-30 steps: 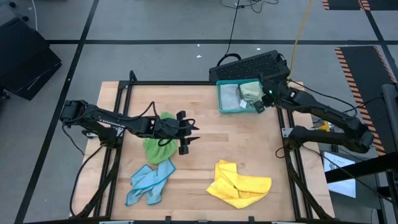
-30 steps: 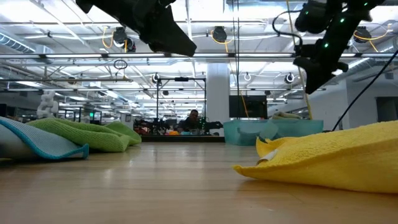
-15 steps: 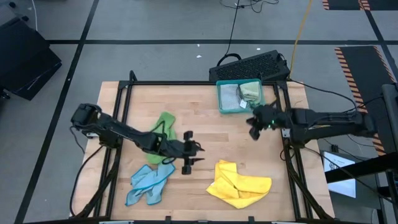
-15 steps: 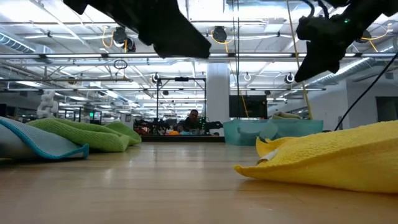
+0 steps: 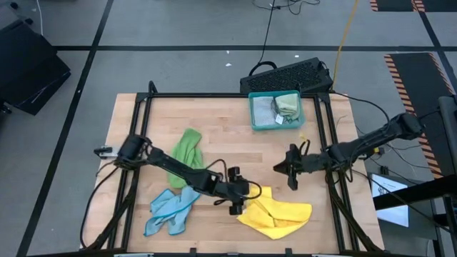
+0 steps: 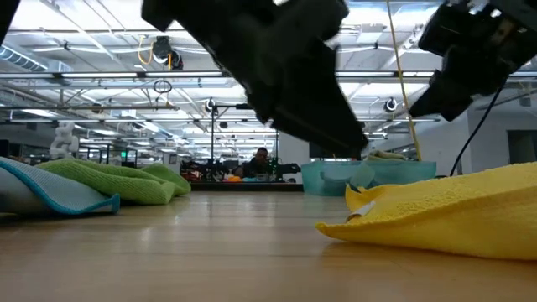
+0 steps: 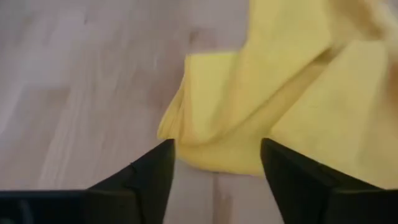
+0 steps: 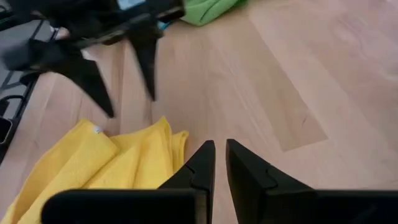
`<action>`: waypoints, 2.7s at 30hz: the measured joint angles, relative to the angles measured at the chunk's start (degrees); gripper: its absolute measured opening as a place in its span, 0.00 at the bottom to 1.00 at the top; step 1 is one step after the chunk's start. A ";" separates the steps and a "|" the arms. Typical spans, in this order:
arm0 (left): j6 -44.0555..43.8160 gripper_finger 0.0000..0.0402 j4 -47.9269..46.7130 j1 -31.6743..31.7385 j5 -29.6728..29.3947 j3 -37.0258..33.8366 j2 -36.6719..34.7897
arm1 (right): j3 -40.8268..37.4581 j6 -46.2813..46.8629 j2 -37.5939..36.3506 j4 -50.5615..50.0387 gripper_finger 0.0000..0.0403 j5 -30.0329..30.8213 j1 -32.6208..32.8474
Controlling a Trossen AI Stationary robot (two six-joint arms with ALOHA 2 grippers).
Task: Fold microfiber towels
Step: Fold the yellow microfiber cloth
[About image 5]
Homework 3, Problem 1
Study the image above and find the teal plastic bin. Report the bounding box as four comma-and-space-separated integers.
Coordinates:
248, 89, 307, 132

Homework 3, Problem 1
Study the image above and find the pale green teal-edged towel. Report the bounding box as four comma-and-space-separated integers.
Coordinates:
273, 93, 301, 126

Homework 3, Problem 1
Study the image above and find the yellow hanging cable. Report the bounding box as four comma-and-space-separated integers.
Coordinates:
331, 0, 360, 89

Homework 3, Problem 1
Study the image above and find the black neighbouring rig frame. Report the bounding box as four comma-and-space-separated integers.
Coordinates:
373, 173, 457, 257

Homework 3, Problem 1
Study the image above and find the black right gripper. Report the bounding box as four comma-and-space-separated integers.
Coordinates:
273, 143, 305, 191

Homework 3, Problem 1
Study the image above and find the bright green microfiber towel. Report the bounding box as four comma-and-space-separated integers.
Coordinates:
167, 128, 205, 190

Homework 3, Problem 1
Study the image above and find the black hanging cable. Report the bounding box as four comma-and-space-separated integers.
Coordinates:
248, 0, 321, 76

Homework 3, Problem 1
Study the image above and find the white paper sheet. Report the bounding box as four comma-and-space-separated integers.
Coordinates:
371, 173, 411, 228

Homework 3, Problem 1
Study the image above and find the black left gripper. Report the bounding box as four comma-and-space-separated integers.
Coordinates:
221, 166, 261, 216

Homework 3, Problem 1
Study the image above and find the grey waffle weave towel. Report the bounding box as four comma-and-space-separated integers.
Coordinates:
252, 96, 276, 127

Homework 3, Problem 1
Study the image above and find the light blue teal-edged towel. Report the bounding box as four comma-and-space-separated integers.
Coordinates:
143, 185, 202, 238

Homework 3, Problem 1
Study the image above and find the black floor cable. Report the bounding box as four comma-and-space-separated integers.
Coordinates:
79, 165, 123, 249

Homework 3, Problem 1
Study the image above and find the black hazard-striped floor mat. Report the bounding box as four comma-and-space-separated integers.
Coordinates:
383, 52, 457, 180
369, 0, 457, 13

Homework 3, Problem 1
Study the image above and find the black perforated computer case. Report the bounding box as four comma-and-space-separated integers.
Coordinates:
239, 56, 335, 95

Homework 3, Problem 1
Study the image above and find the black flat case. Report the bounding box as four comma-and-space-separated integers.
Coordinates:
0, 19, 72, 116

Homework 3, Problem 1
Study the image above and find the yellow microfiber towel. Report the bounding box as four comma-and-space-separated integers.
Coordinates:
236, 185, 314, 240

